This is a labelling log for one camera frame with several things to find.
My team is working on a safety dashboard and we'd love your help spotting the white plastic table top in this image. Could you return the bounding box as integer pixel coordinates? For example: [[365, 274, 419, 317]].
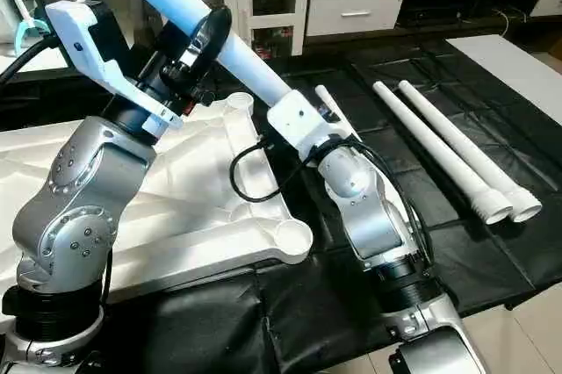
[[0, 91, 314, 324]]

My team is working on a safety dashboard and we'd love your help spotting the teal and white mop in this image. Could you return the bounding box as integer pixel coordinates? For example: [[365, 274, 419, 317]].
[[0, 0, 50, 55]]

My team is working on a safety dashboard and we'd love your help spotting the white flat board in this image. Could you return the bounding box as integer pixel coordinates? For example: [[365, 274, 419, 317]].
[[445, 34, 562, 126]]

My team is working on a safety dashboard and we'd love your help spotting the black work mat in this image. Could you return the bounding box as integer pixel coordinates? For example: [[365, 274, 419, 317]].
[[0, 36, 562, 374]]

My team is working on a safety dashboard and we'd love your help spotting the small white drawer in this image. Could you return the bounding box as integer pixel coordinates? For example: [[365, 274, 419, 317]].
[[526, 0, 562, 20]]

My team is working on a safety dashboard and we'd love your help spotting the white drawer unit with handle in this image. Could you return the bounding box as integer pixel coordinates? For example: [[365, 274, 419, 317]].
[[305, 0, 407, 38]]

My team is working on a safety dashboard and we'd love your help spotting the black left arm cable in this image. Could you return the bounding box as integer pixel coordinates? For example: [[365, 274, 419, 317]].
[[0, 32, 59, 87]]

